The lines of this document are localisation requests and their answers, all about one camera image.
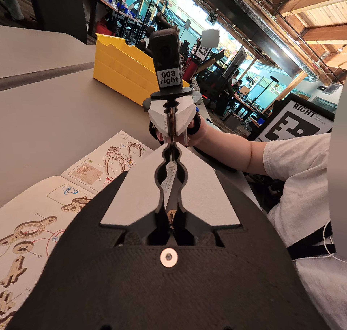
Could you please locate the yellow storage bin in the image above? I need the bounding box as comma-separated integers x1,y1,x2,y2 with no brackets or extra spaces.
93,33,190,106

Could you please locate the cluttered background workbench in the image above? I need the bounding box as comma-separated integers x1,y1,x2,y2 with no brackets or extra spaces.
80,0,152,38

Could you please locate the black body strap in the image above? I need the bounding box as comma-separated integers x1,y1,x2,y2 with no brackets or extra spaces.
287,223,334,260

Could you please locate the person's right hand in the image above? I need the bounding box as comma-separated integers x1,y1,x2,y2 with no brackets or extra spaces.
188,117,210,147

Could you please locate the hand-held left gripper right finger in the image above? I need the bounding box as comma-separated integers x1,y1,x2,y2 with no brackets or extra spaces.
173,142,242,246

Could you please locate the wall vent grille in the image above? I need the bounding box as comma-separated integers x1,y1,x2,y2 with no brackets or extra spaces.
323,82,342,95

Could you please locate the tilted display panel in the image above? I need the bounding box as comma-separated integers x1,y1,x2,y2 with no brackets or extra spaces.
222,46,248,79

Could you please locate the small marker sign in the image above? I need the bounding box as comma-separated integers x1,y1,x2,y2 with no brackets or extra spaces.
191,44,210,61

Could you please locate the illustrated instruction booklet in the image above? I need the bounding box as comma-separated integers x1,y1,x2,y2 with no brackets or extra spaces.
0,130,153,330

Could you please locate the silver ventilation duct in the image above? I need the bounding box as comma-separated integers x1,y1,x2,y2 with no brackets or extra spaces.
214,0,319,83

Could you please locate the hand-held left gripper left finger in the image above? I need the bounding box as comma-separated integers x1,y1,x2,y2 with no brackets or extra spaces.
100,143,171,246

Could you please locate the black partition panel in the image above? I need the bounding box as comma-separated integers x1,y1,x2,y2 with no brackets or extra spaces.
27,0,88,44

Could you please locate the person's right forearm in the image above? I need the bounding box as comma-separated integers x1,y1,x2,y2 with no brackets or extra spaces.
202,124,269,175

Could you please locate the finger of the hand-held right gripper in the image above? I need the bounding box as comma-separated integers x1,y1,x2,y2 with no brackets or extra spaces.
171,97,197,147
148,100,171,144

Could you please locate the black floor lamp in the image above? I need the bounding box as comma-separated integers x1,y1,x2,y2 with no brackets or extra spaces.
251,76,280,114

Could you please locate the thin white cable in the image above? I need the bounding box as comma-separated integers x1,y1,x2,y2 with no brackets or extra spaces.
291,219,347,261

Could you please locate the red container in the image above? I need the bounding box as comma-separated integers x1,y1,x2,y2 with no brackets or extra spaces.
186,57,200,77

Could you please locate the black white marker sign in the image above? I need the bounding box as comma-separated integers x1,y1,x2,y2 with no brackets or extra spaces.
253,93,335,142

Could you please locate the wooden ring gear part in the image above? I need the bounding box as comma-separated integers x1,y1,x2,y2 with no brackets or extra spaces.
167,107,177,146

